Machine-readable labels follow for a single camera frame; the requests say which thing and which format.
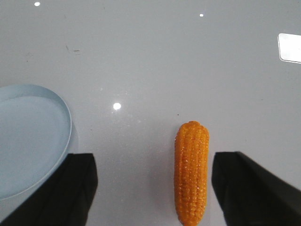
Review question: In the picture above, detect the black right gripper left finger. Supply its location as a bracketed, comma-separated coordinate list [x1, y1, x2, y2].
[1, 153, 98, 226]

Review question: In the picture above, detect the light blue round plate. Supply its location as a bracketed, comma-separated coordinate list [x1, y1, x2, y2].
[0, 84, 72, 200]

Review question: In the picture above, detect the orange corn cob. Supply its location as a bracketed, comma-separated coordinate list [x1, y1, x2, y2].
[174, 121, 209, 226]

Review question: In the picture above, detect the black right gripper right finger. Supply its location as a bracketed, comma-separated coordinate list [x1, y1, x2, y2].
[211, 152, 301, 226]

